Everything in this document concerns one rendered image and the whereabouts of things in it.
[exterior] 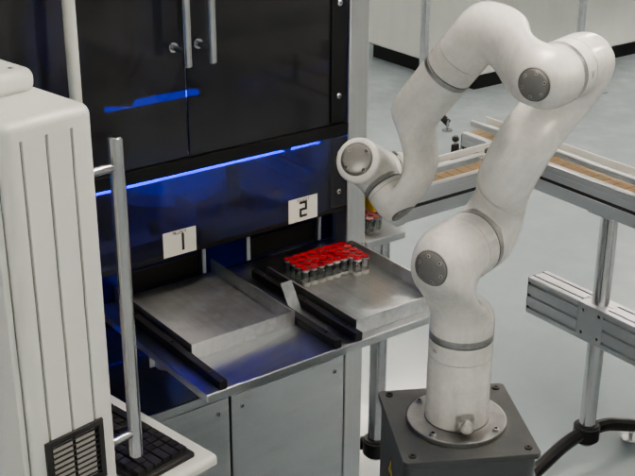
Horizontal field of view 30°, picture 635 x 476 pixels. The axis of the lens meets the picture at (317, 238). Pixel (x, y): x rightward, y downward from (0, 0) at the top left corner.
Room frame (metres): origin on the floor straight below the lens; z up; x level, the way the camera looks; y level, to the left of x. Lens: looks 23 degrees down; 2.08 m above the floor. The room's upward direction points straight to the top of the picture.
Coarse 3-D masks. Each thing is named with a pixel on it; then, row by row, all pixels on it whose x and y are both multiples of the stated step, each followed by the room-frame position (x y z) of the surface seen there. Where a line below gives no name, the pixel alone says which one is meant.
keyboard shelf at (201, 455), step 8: (112, 400) 2.10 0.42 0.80; (120, 400) 2.10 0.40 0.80; (144, 416) 2.04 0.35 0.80; (152, 424) 2.01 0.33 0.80; (160, 424) 2.01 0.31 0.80; (168, 432) 1.99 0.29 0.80; (176, 440) 1.96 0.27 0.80; (184, 440) 1.96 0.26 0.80; (192, 448) 1.93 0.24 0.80; (200, 448) 1.93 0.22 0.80; (200, 456) 1.90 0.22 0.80; (208, 456) 1.90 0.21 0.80; (184, 464) 1.88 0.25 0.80; (192, 464) 1.88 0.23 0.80; (200, 464) 1.88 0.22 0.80; (208, 464) 1.89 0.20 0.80; (168, 472) 1.85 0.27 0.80; (176, 472) 1.85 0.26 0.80; (184, 472) 1.85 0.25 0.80; (192, 472) 1.86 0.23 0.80; (200, 472) 1.88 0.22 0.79
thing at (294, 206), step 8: (296, 200) 2.62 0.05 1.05; (312, 200) 2.65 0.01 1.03; (288, 208) 2.60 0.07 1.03; (296, 208) 2.62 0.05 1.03; (312, 208) 2.65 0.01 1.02; (288, 216) 2.61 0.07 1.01; (296, 216) 2.62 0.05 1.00; (304, 216) 2.63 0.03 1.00; (312, 216) 2.65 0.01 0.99; (288, 224) 2.61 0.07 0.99
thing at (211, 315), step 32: (160, 288) 2.47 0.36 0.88; (192, 288) 2.48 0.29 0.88; (224, 288) 2.48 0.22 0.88; (256, 288) 2.41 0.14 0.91; (160, 320) 2.25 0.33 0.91; (192, 320) 2.31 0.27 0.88; (224, 320) 2.31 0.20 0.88; (256, 320) 2.31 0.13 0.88; (288, 320) 2.29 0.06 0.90; (192, 352) 2.14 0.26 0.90
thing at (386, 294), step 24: (384, 264) 2.58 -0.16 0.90; (312, 288) 2.48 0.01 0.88; (336, 288) 2.48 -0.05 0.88; (360, 288) 2.48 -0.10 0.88; (384, 288) 2.48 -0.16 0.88; (408, 288) 2.48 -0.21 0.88; (336, 312) 2.31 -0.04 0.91; (360, 312) 2.36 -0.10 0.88; (384, 312) 2.30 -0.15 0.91; (408, 312) 2.34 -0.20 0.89
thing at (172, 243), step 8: (168, 232) 2.41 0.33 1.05; (176, 232) 2.42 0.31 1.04; (184, 232) 2.43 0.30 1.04; (192, 232) 2.45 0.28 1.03; (168, 240) 2.41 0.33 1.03; (176, 240) 2.42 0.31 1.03; (184, 240) 2.43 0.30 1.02; (192, 240) 2.45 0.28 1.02; (168, 248) 2.41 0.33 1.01; (176, 248) 2.42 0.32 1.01; (184, 248) 2.43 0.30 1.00; (192, 248) 2.45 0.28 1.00; (168, 256) 2.41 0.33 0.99
